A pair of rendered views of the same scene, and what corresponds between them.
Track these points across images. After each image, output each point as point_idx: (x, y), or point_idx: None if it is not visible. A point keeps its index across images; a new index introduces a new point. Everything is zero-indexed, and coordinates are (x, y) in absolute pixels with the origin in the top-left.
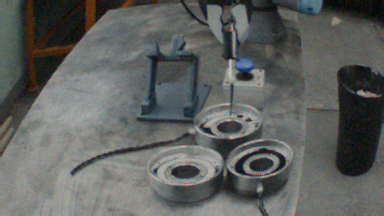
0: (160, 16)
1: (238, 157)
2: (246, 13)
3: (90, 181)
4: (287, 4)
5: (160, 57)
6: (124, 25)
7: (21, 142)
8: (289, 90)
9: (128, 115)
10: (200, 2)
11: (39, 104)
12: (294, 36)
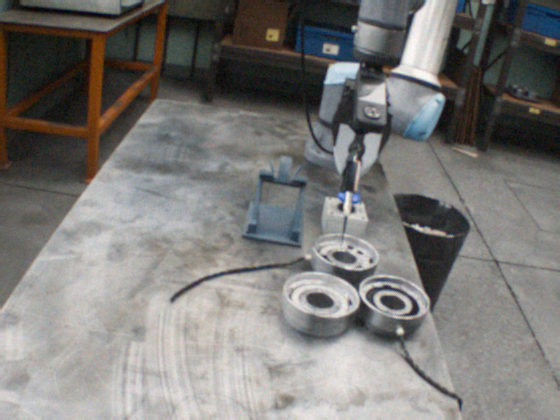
0: (224, 124)
1: (365, 290)
2: (379, 142)
3: (202, 310)
4: (391, 126)
5: (272, 178)
6: (186, 125)
7: (68, 251)
8: (384, 225)
9: (230, 231)
10: (334, 123)
11: (92, 200)
12: (374, 163)
